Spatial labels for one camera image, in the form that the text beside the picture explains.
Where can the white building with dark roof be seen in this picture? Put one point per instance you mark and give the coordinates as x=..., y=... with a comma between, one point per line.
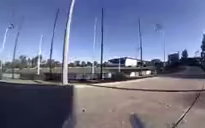
x=126, y=61

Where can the row of tall poles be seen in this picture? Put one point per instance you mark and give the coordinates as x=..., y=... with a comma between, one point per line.
x=66, y=50

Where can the row of distant trees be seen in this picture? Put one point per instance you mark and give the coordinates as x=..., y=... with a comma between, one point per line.
x=40, y=61

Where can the low long wall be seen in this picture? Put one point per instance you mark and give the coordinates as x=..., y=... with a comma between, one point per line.
x=90, y=70

